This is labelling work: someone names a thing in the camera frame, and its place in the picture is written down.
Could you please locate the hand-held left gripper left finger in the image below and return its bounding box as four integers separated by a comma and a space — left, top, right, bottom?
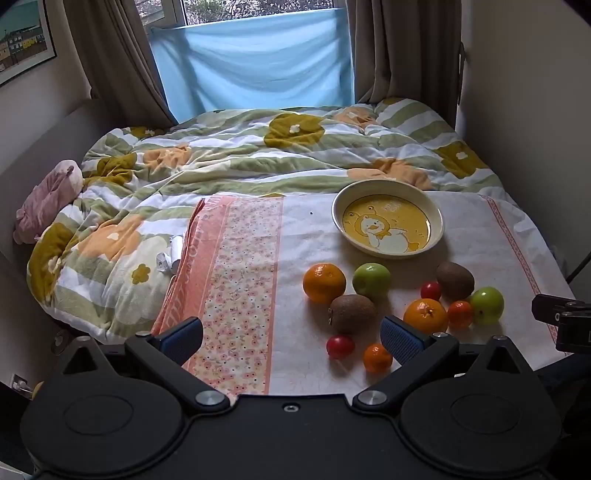
60, 316, 232, 414

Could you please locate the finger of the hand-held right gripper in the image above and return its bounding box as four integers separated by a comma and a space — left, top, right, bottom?
532, 294, 591, 324

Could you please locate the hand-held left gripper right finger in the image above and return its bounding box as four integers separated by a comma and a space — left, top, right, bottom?
353, 315, 532, 414

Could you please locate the small mandarin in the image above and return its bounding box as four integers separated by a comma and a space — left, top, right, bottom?
447, 300, 475, 329
363, 343, 393, 374

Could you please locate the large orange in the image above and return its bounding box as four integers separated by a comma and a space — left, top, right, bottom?
302, 263, 347, 305
403, 298, 450, 335

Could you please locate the brown kiwi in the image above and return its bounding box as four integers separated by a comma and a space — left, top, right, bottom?
328, 294, 377, 335
436, 261, 475, 301

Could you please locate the green apple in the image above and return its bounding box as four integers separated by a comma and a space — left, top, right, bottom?
352, 263, 392, 298
469, 287, 505, 325

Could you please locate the cream bowl with yellow cartoon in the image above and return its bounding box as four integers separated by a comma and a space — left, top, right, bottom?
331, 180, 445, 259

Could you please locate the small white object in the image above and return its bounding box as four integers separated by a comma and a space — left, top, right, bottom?
157, 234, 185, 273

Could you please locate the orange floral cloth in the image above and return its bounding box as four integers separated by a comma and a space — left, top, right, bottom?
152, 191, 578, 398

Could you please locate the green striped flower quilt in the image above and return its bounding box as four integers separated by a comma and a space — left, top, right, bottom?
27, 97, 518, 340

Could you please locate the pink plush toy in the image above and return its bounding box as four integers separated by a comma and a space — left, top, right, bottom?
14, 160, 84, 244

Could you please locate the light blue window cloth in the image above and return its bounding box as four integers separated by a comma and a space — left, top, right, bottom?
148, 8, 356, 125

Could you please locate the beige curtain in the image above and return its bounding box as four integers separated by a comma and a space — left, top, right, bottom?
346, 0, 462, 125
62, 0, 185, 127

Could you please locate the window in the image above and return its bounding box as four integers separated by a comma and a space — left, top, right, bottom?
139, 0, 347, 26

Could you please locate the black cable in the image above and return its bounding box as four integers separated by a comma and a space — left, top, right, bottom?
566, 251, 591, 282

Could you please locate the framed wall picture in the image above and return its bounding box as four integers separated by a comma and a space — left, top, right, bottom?
0, 0, 58, 86

